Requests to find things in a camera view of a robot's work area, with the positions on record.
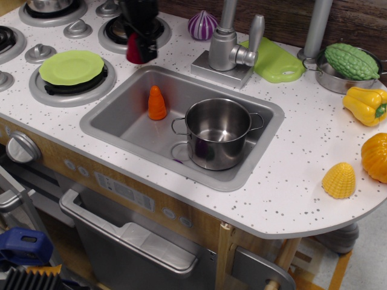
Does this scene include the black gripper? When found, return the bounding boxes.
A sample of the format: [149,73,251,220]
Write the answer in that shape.
[123,14,160,63]

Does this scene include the dark red toy sweet potato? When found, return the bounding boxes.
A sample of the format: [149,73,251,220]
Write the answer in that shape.
[126,32,143,64]

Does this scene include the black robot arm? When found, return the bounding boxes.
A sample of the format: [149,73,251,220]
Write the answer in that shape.
[119,0,160,65]

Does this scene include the steel pot lid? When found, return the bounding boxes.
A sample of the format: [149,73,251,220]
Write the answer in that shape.
[111,16,128,40]

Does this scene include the grey toy sink basin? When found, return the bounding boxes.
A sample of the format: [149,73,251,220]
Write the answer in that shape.
[80,66,285,192]

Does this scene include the steel pot in sink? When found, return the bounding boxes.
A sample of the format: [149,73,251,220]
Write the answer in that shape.
[171,98,265,170]

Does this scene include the steel pot top left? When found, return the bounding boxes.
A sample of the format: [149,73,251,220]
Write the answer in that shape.
[27,0,73,13]

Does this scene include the small steel pot right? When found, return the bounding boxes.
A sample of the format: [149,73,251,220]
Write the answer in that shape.
[298,50,379,94]

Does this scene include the black ribbed heat sink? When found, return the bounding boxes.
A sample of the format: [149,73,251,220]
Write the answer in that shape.
[1,267,65,290]

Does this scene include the back right stove burner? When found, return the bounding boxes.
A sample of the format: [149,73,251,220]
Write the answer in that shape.
[98,16,172,54]

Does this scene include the silver stove knob top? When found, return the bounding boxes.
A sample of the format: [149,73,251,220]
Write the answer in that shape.
[96,0,121,18]

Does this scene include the silver stove knob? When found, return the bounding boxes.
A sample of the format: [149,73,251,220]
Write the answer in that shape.
[0,71,15,92]
[63,19,93,39]
[24,43,57,64]
[96,0,121,18]

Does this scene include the purple white toy onion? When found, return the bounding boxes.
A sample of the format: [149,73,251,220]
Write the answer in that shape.
[187,10,218,40]

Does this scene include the orange toy carrot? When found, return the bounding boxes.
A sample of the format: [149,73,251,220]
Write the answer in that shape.
[148,85,167,120]

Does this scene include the silver stove knob upper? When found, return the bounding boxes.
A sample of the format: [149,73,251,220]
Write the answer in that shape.
[63,19,93,39]

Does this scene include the light green toy plate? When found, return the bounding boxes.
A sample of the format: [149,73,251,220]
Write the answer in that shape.
[39,50,105,86]

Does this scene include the front stove burner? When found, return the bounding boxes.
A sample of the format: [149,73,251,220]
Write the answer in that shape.
[28,59,116,108]

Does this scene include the silver toy faucet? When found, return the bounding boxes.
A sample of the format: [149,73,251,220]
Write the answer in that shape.
[190,1,265,89]

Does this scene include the silver stove knob middle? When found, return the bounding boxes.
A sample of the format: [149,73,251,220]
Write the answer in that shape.
[24,43,57,64]

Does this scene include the back left stove burner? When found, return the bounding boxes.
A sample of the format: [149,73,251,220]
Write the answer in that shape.
[18,1,88,28]

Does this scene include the green toy cutting board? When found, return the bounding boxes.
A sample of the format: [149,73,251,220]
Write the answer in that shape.
[253,37,305,83]

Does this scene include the left edge stove burner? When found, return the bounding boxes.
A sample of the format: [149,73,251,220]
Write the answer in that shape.
[1,26,27,65]

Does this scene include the silver stove knob left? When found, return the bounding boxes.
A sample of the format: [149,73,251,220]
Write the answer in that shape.
[0,71,15,92]

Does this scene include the silver round oven dial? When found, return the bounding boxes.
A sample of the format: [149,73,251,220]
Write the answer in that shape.
[5,131,42,164]

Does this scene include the grey vertical pole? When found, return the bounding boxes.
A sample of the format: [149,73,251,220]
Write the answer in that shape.
[298,0,333,60]

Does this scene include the grey oven door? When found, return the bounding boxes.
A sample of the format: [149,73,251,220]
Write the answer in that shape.
[0,143,76,228]

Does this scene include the green toy bitter gourd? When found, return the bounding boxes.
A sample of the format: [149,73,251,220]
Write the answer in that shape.
[324,43,380,81]

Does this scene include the grey dishwasher door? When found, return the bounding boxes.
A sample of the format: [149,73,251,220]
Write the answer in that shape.
[59,189,217,289]

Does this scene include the yellow toy bell pepper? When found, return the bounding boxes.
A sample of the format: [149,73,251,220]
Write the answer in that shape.
[342,87,386,127]

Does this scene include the yellow toy corn piece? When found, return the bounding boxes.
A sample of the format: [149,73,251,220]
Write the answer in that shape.
[322,163,356,199]

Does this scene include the blue clamp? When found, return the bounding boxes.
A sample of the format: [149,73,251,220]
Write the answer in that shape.
[1,227,54,266]

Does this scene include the grey cabinet door right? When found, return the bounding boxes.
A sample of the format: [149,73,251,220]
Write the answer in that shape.
[232,246,296,289]

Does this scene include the orange toy pumpkin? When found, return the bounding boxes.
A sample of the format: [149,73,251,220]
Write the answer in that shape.
[361,133,386,184]

